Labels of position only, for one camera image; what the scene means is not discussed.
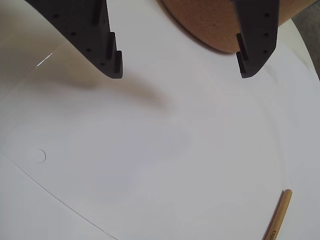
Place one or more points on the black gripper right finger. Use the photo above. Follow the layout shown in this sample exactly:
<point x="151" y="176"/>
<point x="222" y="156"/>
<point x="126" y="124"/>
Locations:
<point x="260" y="30"/>

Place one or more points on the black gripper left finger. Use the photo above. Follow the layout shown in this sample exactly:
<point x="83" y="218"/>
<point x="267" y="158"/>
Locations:
<point x="82" y="27"/>

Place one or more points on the tan wooden pen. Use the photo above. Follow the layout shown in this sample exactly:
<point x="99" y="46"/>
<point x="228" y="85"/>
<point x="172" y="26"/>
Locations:
<point x="280" y="215"/>

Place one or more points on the brown cork pen holder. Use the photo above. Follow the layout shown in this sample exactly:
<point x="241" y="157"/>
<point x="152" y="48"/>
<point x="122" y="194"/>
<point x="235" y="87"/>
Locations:
<point x="200" y="25"/>

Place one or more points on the white paper sheet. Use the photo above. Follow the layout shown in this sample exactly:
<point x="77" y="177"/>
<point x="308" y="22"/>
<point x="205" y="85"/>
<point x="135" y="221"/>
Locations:
<point x="150" y="150"/>

